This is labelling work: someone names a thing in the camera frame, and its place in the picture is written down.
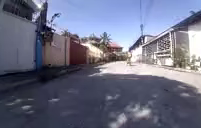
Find grey raised pavement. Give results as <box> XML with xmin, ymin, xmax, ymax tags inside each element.
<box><xmin>0</xmin><ymin>64</ymin><xmax>84</xmax><ymax>96</ymax></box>

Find row of plants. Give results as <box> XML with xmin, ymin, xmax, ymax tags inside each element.
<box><xmin>172</xmin><ymin>48</ymin><xmax>201</xmax><ymax>73</ymax></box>

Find white building with lattice front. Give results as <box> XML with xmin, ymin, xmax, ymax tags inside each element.
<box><xmin>141</xmin><ymin>8</ymin><xmax>201</xmax><ymax>68</ymax></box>

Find pale building with dark roof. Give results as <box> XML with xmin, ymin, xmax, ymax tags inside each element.
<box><xmin>128</xmin><ymin>34</ymin><xmax>155</xmax><ymax>64</ymax></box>

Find blue post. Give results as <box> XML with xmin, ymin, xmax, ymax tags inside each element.
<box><xmin>35</xmin><ymin>33</ymin><xmax>44</xmax><ymax>71</ymax></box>

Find house with red roof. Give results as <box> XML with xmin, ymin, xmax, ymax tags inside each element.
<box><xmin>107</xmin><ymin>41</ymin><xmax>124</xmax><ymax>56</ymax></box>

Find red-brown gate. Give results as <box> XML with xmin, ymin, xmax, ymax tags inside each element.
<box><xmin>69</xmin><ymin>39</ymin><xmax>88</xmax><ymax>66</ymax></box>

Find grey concrete road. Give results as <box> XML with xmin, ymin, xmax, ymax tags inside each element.
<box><xmin>0</xmin><ymin>60</ymin><xmax>201</xmax><ymax>128</ymax></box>

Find overhead wires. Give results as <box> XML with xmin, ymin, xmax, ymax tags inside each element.
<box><xmin>138</xmin><ymin>0</ymin><xmax>156</xmax><ymax>26</ymax></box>

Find pale low wall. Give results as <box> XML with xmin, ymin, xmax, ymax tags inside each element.
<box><xmin>81</xmin><ymin>42</ymin><xmax>105</xmax><ymax>64</ymax></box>

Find utility pole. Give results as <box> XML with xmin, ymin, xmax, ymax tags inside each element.
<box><xmin>139</xmin><ymin>23</ymin><xmax>145</xmax><ymax>38</ymax></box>

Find white wall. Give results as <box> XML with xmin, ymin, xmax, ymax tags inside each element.
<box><xmin>0</xmin><ymin>6</ymin><xmax>38</xmax><ymax>78</ymax></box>

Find beige wall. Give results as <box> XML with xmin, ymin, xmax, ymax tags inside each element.
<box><xmin>42</xmin><ymin>33</ymin><xmax>71</xmax><ymax>67</ymax></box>

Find building behind white wall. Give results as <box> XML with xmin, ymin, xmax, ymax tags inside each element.
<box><xmin>0</xmin><ymin>0</ymin><xmax>42</xmax><ymax>22</ymax></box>

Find concrete kerb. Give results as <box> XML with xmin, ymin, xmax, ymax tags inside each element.
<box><xmin>147</xmin><ymin>63</ymin><xmax>201</xmax><ymax>77</ymax></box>

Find dark pole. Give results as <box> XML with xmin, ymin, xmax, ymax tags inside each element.
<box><xmin>37</xmin><ymin>1</ymin><xmax>62</xmax><ymax>43</ymax></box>

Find palm tree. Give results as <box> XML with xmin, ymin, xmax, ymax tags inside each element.
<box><xmin>98</xmin><ymin>31</ymin><xmax>113</xmax><ymax>54</ymax></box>

